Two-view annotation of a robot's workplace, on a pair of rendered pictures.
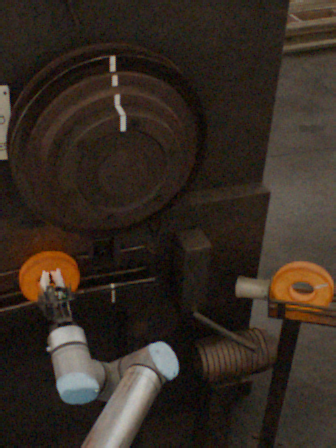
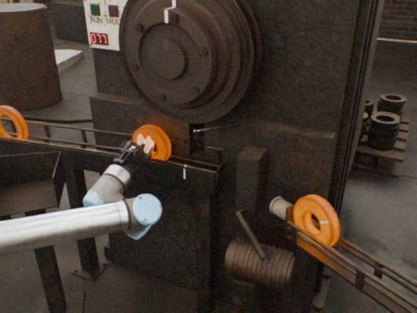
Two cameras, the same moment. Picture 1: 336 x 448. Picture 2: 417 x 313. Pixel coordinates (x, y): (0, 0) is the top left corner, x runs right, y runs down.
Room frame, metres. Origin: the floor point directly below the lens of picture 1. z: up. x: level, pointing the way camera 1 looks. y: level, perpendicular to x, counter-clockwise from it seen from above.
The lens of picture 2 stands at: (0.52, -0.87, 1.43)
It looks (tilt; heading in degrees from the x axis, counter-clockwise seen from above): 28 degrees down; 40
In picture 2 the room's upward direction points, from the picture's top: straight up
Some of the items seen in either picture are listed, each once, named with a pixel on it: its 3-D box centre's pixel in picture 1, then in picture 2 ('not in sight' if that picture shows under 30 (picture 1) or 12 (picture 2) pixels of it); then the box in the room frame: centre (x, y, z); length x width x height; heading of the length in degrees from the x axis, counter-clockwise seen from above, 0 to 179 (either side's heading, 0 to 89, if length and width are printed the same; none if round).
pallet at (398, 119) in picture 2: not in sight; (326, 113); (3.43, 0.39, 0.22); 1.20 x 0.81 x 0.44; 104
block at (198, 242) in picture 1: (189, 271); (251, 181); (1.57, -0.19, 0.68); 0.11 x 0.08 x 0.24; 16
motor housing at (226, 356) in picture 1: (226, 401); (257, 305); (1.45, -0.32, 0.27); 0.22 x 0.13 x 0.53; 106
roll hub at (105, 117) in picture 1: (120, 168); (171, 58); (1.39, 0.01, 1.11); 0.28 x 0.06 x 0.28; 106
